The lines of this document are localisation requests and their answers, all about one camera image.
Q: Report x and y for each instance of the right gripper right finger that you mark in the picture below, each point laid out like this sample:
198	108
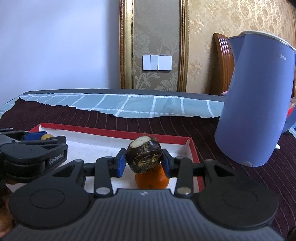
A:
180	168

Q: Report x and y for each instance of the white wall switch panel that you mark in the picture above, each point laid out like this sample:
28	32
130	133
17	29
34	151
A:
157	62

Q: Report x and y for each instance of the wooden headboard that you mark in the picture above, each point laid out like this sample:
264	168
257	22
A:
224	65

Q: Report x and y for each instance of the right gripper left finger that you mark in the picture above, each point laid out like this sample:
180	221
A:
106	168

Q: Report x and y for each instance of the small yellow-green fruit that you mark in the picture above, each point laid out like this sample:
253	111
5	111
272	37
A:
46	136

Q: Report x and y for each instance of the orange tangerine right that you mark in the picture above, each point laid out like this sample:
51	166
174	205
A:
152	179

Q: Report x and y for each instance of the gold wall frame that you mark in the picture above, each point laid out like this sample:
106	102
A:
156	29

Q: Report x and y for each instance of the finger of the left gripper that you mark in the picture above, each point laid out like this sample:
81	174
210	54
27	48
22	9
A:
34	136

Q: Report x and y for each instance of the red tray white lining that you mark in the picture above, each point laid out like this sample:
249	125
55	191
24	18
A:
90	144

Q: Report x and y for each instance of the blue electric kettle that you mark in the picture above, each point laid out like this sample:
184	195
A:
256	107

